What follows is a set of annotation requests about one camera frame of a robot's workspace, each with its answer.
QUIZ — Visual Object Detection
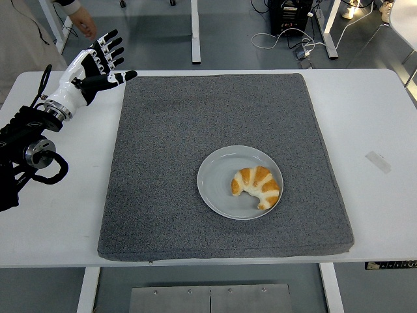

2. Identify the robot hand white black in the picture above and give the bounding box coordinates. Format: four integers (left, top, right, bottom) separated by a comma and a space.
44, 29, 138, 115

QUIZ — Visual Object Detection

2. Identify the person's hand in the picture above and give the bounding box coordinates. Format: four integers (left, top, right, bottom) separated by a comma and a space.
69, 6, 98, 41

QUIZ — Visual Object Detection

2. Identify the croissant bread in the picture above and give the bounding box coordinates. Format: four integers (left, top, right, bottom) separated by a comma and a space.
230, 165, 281, 211

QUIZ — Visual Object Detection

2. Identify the light grey round plate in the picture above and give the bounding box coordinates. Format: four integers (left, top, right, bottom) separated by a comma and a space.
196, 145, 284, 220

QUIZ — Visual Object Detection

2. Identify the grey metal plate with screws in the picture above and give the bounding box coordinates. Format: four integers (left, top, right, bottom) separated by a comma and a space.
128, 283, 293, 313

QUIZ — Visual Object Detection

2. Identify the white slanted table leg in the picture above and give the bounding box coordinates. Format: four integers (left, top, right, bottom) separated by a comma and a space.
38, 0, 75, 55

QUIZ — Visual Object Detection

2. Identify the person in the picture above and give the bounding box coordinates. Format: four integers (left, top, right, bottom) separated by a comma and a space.
0, 0, 68, 106

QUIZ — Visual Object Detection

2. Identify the white straight table leg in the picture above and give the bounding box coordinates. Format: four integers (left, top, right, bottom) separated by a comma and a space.
190, 0, 201, 65

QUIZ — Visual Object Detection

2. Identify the grey square mat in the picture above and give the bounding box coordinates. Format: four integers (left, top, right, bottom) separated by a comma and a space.
97, 73, 355, 262

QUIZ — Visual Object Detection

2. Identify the black electronics box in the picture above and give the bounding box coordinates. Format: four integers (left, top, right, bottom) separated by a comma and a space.
269, 0, 315, 37

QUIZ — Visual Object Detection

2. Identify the grey power adapter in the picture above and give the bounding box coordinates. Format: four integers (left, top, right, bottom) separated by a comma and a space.
292, 47, 312, 61

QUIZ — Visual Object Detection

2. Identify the white table leg with foot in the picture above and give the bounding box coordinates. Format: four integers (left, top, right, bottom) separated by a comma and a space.
314, 0, 341, 61

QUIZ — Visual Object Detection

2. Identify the person's white shoe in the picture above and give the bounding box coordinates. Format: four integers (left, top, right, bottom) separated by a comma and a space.
341, 0, 360, 20
379, 0, 394, 23

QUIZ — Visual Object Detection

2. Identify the clear tape strip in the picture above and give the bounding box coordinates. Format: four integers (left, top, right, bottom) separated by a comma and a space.
364, 151, 392, 175

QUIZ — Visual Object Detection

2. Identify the white round table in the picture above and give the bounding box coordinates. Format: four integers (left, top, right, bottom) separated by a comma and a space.
389, 0, 417, 53

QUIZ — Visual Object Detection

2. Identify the black table control panel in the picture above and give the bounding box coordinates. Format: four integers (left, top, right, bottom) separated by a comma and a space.
364, 260, 417, 271

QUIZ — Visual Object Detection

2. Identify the white cable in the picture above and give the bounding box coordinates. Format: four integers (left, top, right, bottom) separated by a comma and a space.
250, 27, 319, 55

